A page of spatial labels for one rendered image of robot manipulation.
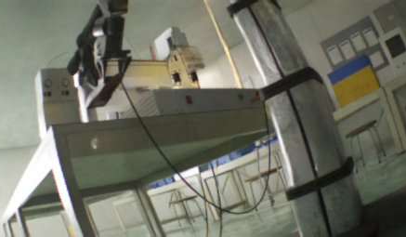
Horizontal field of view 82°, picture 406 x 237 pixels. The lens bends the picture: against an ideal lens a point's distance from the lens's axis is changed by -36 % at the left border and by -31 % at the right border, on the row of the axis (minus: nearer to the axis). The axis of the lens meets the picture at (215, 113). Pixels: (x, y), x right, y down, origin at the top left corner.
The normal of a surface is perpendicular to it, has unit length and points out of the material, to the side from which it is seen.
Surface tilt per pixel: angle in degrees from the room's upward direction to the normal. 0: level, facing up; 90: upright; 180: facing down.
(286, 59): 90
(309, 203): 90
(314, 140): 90
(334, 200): 90
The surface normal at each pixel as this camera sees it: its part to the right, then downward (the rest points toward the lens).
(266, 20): -0.50, -0.01
